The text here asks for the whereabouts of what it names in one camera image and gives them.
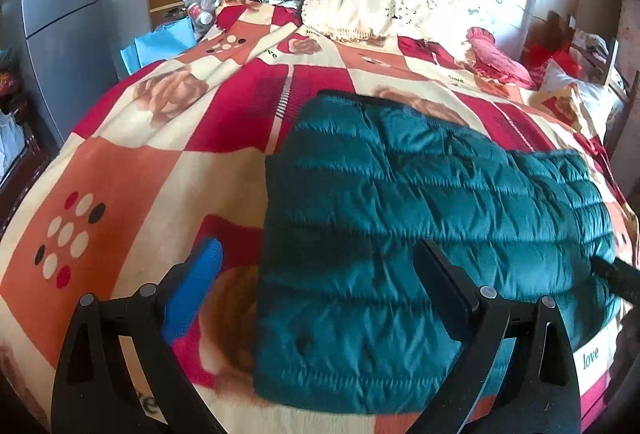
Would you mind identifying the red frilled pillow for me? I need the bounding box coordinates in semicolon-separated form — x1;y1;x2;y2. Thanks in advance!
457;26;538;90

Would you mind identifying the green quilted jacket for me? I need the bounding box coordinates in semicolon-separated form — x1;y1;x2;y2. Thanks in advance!
252;90;623;415

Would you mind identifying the white floral patterned pillow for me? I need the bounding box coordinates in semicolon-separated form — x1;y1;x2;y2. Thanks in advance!
530;61;623;140

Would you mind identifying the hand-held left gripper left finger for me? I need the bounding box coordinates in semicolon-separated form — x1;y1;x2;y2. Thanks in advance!
50;236;226;434

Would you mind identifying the pile of plastic bottles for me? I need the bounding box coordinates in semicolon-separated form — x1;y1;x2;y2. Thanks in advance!
182;0;236;35

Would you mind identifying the white plastic bag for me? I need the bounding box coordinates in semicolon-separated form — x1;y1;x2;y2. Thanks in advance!
0;109;26;180

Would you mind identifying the dark wooden shelf unit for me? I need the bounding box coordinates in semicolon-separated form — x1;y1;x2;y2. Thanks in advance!
0;44;66;235

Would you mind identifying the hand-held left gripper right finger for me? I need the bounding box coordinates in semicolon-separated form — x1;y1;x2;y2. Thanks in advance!
395;238;583;434

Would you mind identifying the red floral patterned blanket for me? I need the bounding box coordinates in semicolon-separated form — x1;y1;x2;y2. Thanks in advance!
0;0;640;434

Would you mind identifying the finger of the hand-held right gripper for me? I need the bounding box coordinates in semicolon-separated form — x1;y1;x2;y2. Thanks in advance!
590;254;640;307

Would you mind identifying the cream fringed pillow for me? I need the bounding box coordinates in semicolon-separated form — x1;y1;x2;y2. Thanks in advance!
300;0;481;42

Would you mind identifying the light blue cloth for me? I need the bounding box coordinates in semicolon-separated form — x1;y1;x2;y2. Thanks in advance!
120;19;196;77

